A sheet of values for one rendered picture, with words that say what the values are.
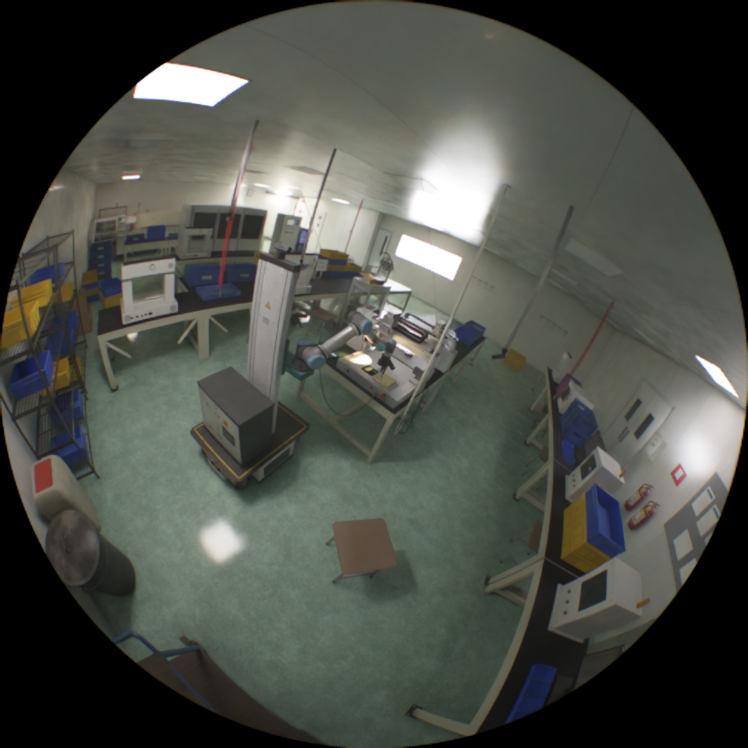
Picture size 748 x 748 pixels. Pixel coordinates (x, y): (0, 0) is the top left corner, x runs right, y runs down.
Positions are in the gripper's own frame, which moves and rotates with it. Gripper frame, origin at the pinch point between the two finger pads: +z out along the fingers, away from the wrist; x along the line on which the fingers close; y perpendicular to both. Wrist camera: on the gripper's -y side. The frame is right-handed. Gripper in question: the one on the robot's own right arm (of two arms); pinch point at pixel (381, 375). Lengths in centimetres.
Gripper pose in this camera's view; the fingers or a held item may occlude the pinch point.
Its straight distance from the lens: 236.6
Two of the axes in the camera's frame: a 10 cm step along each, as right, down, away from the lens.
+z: -3.1, 8.0, 5.2
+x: -5.7, 2.8, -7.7
